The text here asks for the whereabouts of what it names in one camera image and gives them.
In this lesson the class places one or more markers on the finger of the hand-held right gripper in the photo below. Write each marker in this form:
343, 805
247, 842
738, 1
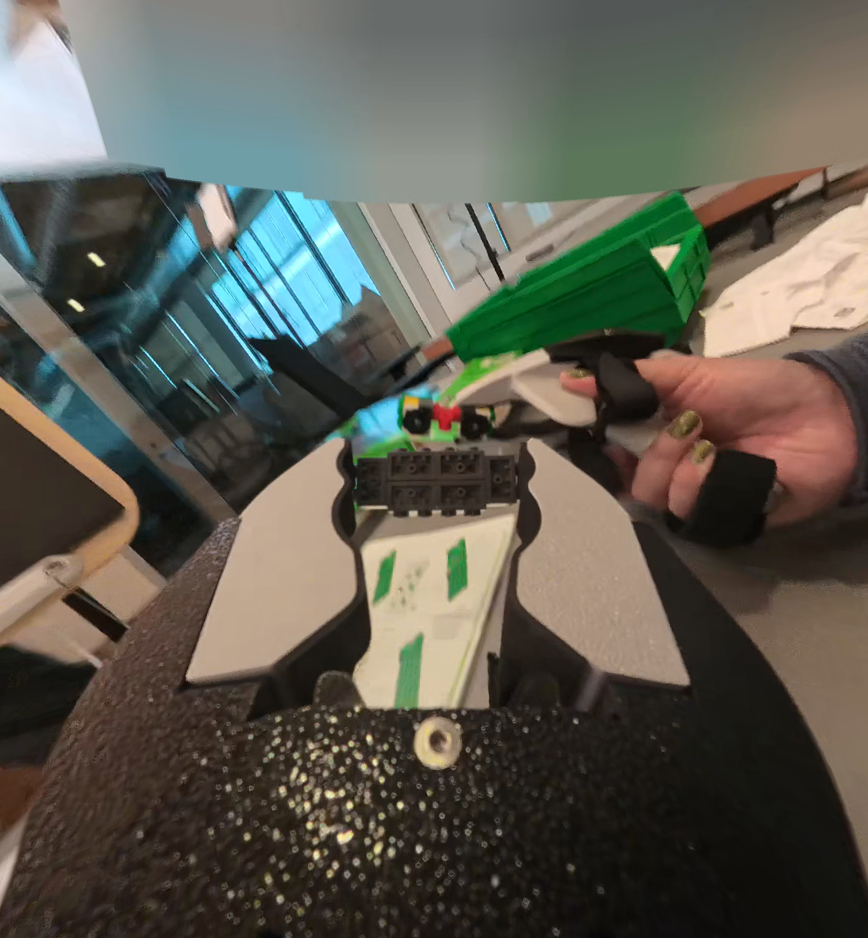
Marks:
558, 399
507, 374

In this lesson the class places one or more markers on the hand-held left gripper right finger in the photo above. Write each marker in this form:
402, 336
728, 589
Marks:
595, 579

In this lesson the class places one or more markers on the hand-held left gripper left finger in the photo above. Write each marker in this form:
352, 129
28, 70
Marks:
280, 571

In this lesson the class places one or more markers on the green red brick assembly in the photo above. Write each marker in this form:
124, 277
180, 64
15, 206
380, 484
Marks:
445, 418

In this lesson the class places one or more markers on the grey brick base black beams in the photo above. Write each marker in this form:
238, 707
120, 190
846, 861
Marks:
434, 483

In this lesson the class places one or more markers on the person's right hand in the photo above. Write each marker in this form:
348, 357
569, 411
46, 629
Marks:
771, 418

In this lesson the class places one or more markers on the green plastic crate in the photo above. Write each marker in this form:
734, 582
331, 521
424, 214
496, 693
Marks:
587, 293

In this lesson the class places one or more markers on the brick instruction booklet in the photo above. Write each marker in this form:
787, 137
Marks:
434, 623

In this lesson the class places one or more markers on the white crumpled paper bag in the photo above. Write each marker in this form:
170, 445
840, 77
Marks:
815, 286

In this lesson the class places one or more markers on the brown wooden table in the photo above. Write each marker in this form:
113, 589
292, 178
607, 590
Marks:
756, 192

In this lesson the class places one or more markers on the black board wooden edge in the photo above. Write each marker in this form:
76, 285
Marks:
23, 483

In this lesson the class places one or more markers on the white metal bracket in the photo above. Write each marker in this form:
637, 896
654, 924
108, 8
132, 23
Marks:
16, 601

